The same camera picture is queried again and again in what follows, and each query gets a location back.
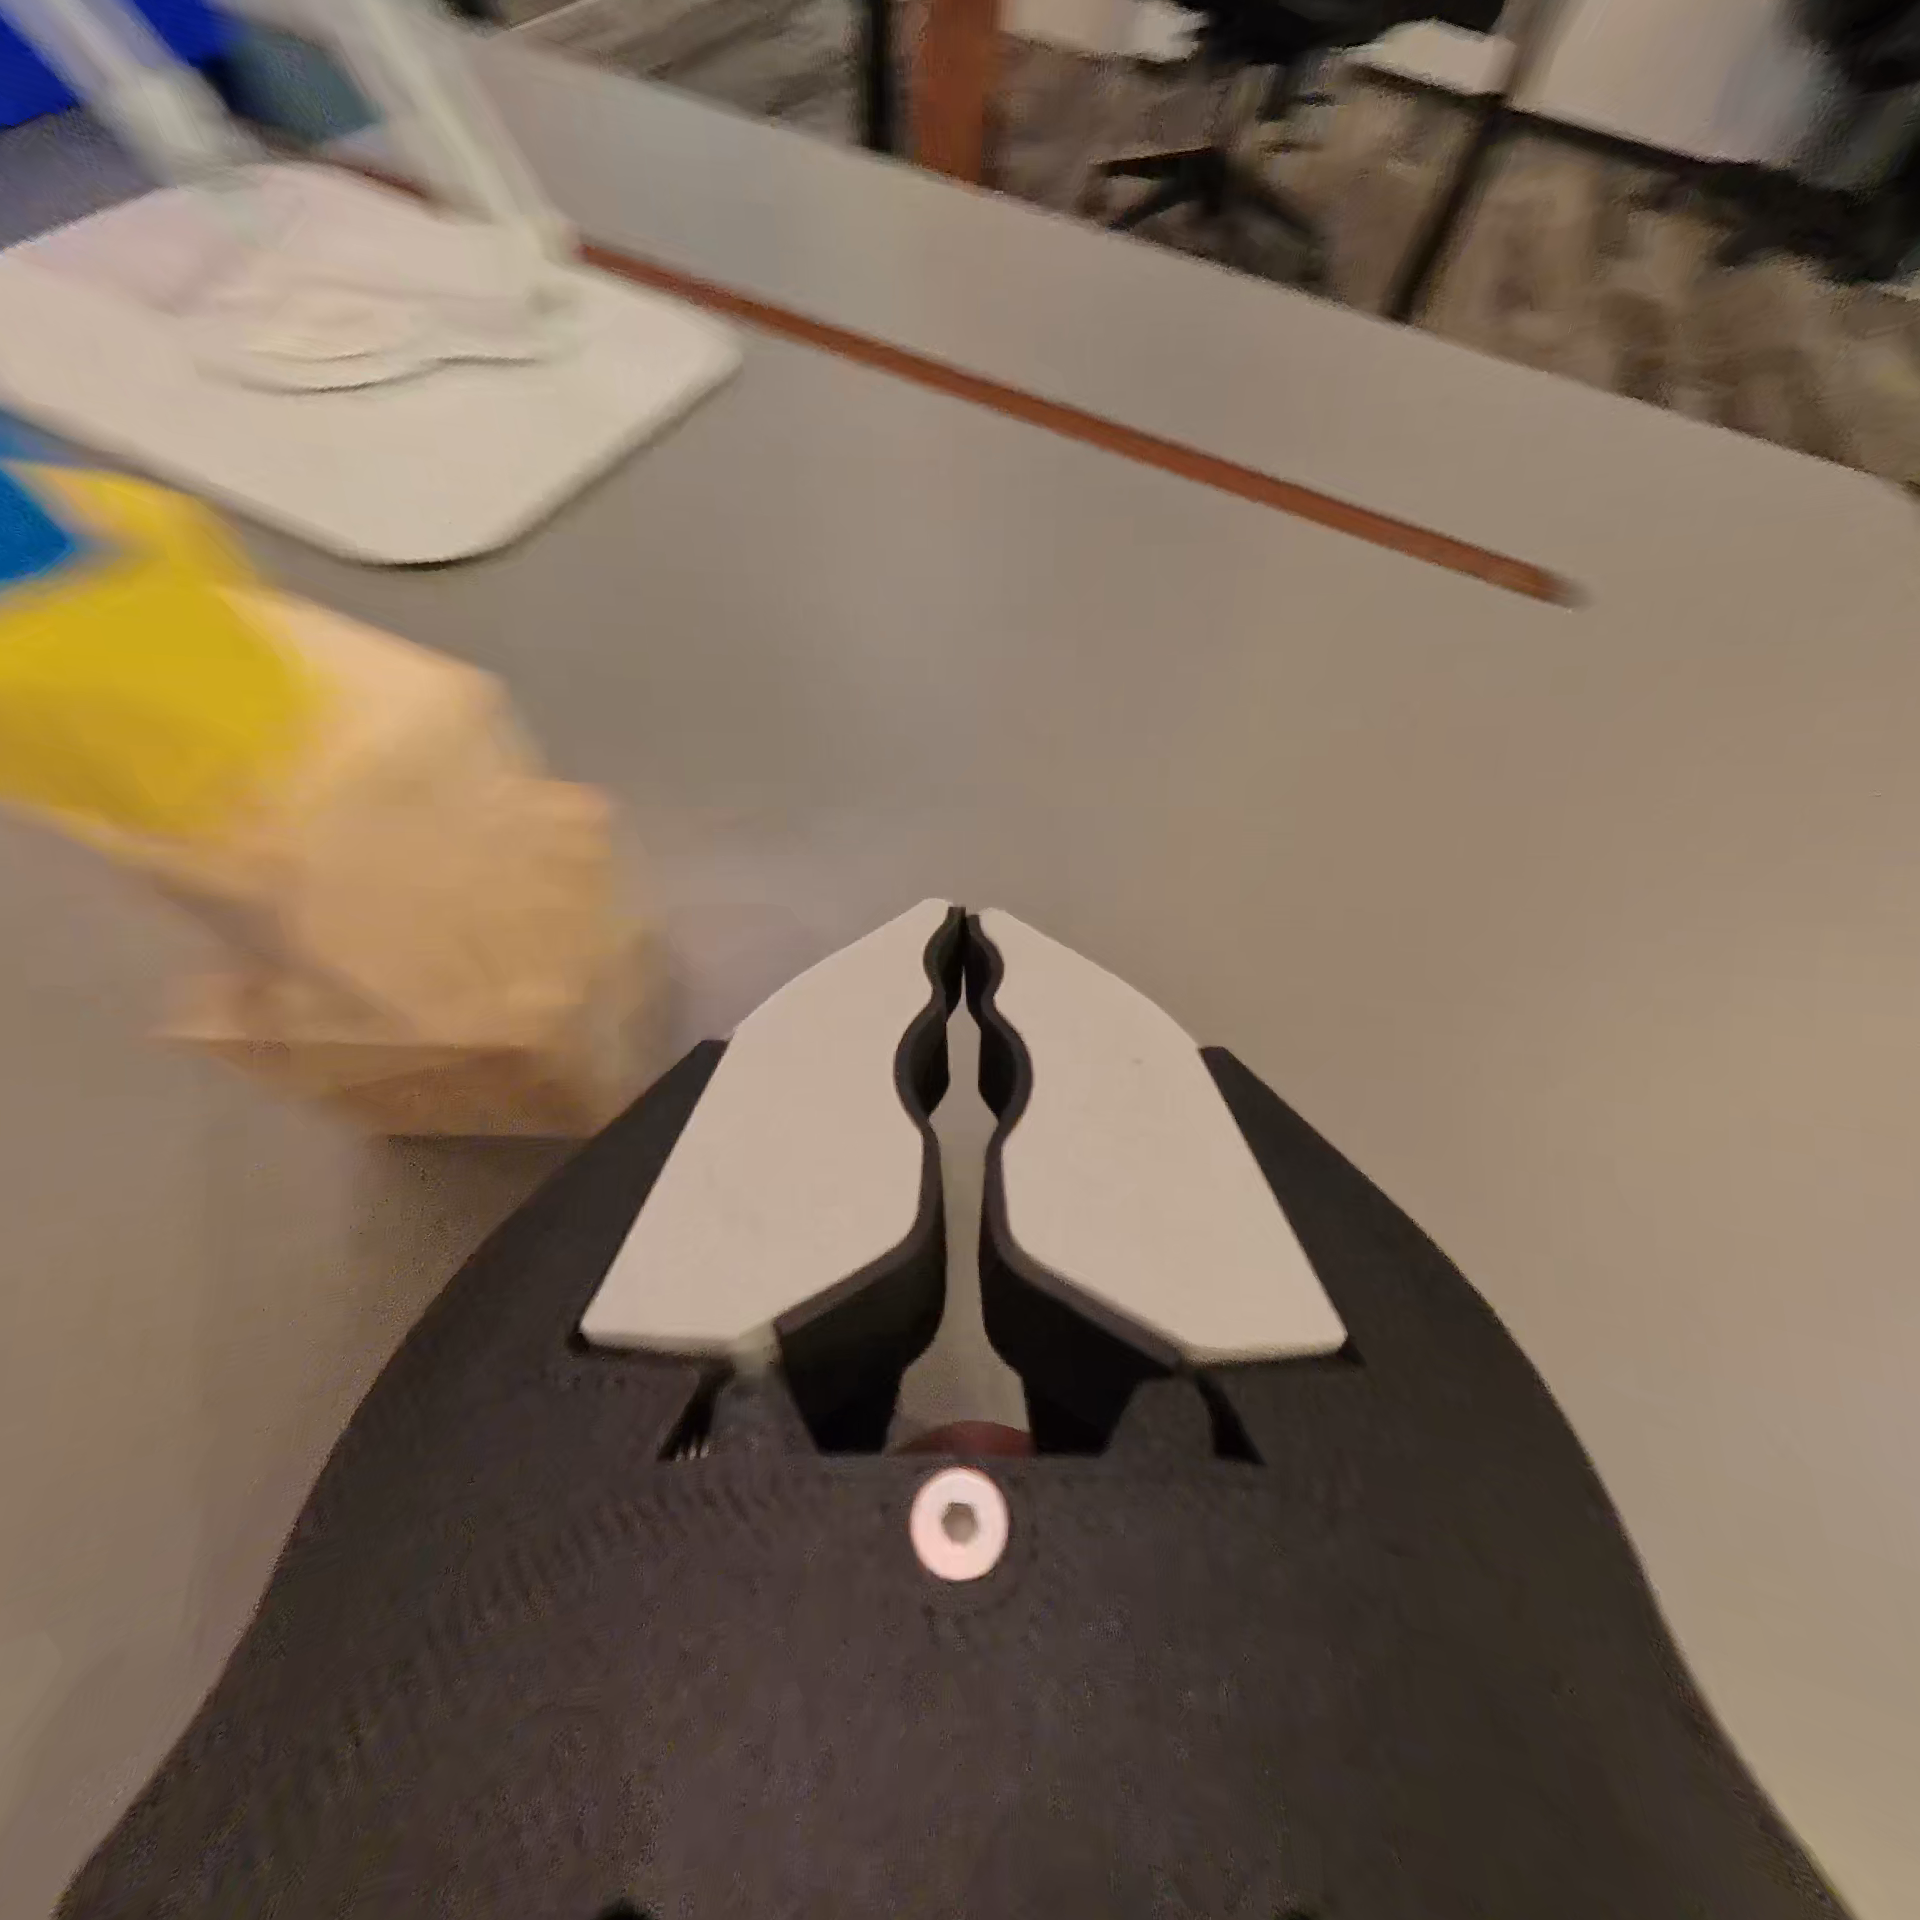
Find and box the large blue box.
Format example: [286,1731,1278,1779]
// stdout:
[0,0,258,131]

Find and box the black chair base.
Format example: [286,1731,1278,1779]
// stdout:
[1106,0,1360,250]

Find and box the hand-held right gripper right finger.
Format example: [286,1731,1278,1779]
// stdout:
[967,904,1346,1455]

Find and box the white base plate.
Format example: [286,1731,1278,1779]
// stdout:
[0,167,745,566]

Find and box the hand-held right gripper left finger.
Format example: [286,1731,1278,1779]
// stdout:
[576,896,962,1455]

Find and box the yellow block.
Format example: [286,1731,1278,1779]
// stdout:
[0,484,326,867]

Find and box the brown wooden post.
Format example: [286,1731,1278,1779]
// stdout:
[907,0,1003,181]

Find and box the large wooden cube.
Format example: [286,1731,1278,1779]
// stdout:
[149,583,528,962]
[149,783,663,1146]

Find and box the black metal leg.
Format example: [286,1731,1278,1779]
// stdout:
[1385,90,1516,324]

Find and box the white board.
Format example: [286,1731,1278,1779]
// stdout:
[1344,22,1823,172]

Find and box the small blue cube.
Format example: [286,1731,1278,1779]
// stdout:
[0,421,99,593]

